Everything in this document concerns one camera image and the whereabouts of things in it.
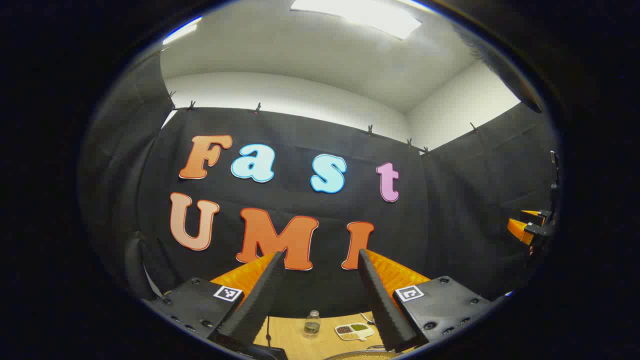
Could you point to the row of black cloth clips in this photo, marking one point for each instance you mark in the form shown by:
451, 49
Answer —
257, 108

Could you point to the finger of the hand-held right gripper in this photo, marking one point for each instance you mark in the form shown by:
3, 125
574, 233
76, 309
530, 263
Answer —
531, 214
519, 230

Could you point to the white tray with beans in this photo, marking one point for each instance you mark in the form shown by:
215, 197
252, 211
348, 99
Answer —
354, 331

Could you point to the large ceiling light panel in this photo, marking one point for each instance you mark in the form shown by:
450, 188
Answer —
360, 15

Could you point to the small ceiling light panel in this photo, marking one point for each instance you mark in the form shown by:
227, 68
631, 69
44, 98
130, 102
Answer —
181, 31

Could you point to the clear plastic water bottle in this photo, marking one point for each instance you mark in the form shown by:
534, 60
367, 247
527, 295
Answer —
312, 325

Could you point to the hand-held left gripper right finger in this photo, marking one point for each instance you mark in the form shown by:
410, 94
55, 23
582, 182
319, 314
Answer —
382, 305

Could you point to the black backdrop cloth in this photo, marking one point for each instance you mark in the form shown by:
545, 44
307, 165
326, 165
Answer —
450, 225

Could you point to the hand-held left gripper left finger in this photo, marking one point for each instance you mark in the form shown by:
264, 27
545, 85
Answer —
260, 300

